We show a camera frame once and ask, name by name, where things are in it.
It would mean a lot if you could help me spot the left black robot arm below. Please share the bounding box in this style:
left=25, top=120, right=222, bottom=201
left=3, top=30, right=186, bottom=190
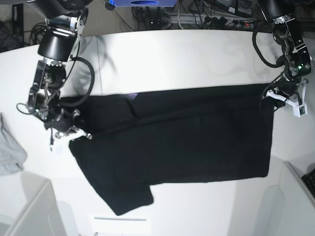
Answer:
left=252, top=0, right=314, bottom=113

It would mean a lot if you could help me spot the black T-shirt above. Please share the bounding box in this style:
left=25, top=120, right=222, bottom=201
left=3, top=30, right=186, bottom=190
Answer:
left=69, top=84, right=283, bottom=215

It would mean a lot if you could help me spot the white bin left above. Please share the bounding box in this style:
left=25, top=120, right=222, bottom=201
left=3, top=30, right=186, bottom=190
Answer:
left=0, top=172, right=67, bottom=236

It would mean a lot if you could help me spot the grey cloth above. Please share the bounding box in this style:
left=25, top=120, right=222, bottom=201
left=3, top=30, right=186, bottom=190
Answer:
left=0, top=113, right=27, bottom=176

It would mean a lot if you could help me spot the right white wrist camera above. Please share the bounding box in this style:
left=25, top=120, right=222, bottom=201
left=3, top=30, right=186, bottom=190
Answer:
left=49, top=140, right=63, bottom=156

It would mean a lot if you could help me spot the white bin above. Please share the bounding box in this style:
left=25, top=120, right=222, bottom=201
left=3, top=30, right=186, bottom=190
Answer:
left=0, top=172, right=67, bottom=236
left=252, top=162, right=315, bottom=236

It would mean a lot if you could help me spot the white bin right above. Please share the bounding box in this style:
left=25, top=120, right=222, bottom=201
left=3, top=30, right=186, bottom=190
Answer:
left=252, top=162, right=315, bottom=236

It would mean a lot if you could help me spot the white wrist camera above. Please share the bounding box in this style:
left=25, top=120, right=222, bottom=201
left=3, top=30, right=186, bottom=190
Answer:
left=293, top=103, right=308, bottom=118
left=49, top=140, right=63, bottom=156

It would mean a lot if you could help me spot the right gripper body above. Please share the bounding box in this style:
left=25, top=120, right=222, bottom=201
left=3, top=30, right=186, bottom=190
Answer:
left=44, top=109, right=80, bottom=139

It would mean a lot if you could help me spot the black keyboard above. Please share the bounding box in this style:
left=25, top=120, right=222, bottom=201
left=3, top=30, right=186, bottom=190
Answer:
left=302, top=169, right=315, bottom=197

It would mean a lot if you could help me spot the coiled black cable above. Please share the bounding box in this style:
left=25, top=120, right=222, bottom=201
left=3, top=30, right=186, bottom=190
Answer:
left=29, top=22, right=47, bottom=46

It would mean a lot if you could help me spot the white power strip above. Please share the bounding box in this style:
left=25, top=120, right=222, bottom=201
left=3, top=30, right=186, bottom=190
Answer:
left=165, top=13, right=257, bottom=30

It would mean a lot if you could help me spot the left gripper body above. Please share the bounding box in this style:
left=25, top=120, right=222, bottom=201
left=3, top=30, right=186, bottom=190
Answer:
left=265, top=78, right=308, bottom=108

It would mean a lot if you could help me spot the blue box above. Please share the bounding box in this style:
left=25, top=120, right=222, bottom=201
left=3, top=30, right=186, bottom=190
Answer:
left=109, top=0, right=177, bottom=7

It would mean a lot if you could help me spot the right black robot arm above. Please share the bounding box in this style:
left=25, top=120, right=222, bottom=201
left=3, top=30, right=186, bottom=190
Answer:
left=24, top=0, right=95, bottom=139

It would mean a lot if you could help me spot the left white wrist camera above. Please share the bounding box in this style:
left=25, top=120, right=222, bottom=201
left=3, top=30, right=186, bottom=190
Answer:
left=293, top=103, right=308, bottom=118

